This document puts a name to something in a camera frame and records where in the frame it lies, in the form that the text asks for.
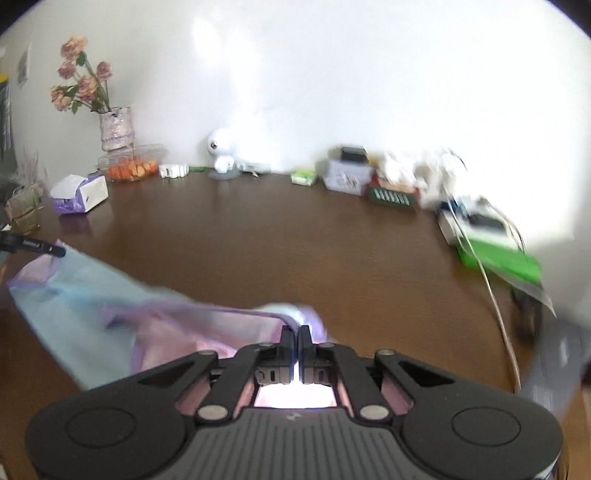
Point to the glass mug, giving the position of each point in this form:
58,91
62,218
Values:
25,214

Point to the paper sheet on wall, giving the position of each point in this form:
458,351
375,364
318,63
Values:
24,64

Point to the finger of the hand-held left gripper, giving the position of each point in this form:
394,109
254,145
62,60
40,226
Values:
46,249

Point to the yellow and beige box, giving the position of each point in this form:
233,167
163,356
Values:
3,77

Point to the dark grey flat device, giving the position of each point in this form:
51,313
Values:
554,360

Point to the dried pink rose bouquet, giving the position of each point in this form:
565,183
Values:
85,85

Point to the small white box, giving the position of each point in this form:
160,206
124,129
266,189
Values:
450,228

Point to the grey printed tin box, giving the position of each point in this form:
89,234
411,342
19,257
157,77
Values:
346,180

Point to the clear plastic box of oranges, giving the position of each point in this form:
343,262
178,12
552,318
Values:
131,170

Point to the white power strip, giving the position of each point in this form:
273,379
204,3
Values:
429,201

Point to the dark blue small object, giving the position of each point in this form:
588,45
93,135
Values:
457,205

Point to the dark green tissue box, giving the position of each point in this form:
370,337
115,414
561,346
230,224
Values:
392,198

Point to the pink and blue cloth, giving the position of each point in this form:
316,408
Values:
92,295

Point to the black charger block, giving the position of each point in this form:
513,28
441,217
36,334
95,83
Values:
353,154

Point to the green and white packet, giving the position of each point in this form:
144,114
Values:
303,177

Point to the white rectangular device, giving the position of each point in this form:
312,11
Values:
254,168

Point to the purple tissue box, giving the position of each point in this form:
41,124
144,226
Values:
92,194

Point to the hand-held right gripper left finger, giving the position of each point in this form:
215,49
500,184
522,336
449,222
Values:
290,350

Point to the textured purple white vase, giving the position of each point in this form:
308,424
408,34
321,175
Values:
116,129

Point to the grey cabinet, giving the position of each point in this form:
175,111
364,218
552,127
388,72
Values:
5,124

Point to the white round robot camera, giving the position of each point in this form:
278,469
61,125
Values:
219,143

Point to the crumpled white tissue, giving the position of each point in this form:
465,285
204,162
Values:
397,168

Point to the black flat device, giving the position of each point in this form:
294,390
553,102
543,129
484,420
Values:
485,221

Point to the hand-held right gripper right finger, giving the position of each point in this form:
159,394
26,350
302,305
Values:
305,350

